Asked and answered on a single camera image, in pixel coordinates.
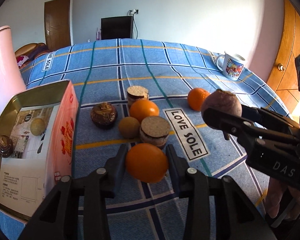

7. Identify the paper leaflet in tin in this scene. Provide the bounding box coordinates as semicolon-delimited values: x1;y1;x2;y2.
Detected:
0;104;60;217

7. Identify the smooth orange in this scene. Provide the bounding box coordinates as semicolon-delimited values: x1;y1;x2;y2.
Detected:
126;143;169;184

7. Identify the blue plaid tablecloth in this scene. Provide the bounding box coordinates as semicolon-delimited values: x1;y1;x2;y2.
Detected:
21;39;289;239

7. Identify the brown leather armchair back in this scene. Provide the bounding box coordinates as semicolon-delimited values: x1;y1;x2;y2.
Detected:
15;43;49;68

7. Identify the small yellow-brown fruit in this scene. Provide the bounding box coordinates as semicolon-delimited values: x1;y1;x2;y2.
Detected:
118;116;140;139

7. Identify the sandwich cookie back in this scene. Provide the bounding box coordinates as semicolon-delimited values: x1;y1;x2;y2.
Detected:
127;86;149;107

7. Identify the pink electric kettle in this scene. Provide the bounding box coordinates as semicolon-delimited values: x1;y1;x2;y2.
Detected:
0;25;26;115

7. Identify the pink metal tin box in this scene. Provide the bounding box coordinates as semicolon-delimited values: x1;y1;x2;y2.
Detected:
0;80;78;223

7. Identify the wall power socket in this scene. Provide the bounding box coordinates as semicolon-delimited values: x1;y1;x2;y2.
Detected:
129;9;139;15

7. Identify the brown wooden door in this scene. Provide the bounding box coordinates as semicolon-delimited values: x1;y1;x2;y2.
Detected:
44;0;71;51

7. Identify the orange wooden cabinet door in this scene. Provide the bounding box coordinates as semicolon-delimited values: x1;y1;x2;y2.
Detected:
267;0;300;115

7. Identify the brown mangosteen front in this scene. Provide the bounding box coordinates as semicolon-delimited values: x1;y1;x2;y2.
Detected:
0;135;13;158

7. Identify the brown mangosteen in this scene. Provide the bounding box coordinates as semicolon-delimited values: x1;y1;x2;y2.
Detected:
0;135;13;158
90;102;118;129

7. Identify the orange mandarin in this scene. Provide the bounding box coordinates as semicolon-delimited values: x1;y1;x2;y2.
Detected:
187;88;210;111

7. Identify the brown mangosteen back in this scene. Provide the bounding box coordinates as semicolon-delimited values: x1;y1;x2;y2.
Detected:
90;102;118;129

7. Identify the white printed mug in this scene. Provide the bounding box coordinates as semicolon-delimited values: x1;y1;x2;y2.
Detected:
216;52;245;81

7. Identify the purple passion fruit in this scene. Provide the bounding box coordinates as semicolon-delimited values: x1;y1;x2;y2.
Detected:
201;89;242;116

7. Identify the person's right hand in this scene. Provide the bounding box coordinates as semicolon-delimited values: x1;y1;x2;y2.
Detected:
265;178;300;220

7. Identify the black television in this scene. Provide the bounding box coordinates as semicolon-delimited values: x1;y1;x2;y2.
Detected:
101;16;133;40

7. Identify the orange behind sandwich cookie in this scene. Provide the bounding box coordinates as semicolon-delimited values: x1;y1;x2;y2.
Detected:
129;99;160;122

